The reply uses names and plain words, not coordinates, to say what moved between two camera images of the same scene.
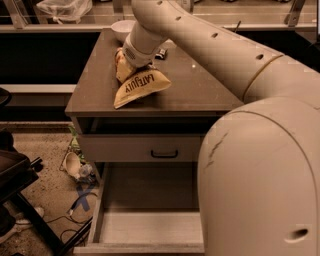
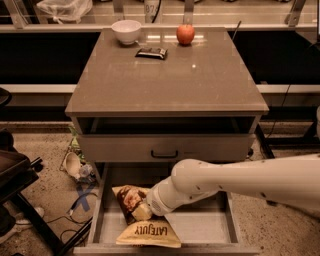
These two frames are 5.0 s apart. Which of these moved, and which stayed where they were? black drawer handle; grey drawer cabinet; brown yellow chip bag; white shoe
Moved: brown yellow chip bag
Stayed: grey drawer cabinet; black drawer handle; white shoe
